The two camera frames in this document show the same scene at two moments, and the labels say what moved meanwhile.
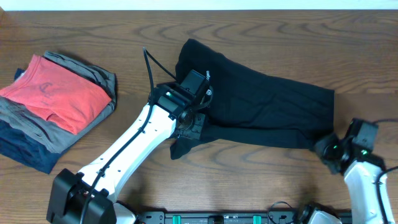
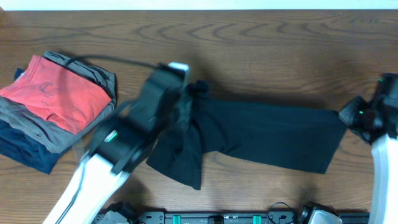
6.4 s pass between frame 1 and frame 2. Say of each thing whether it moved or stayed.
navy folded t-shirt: stayed
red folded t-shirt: stayed
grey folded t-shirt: stayed
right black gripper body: moved
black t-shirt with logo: moved
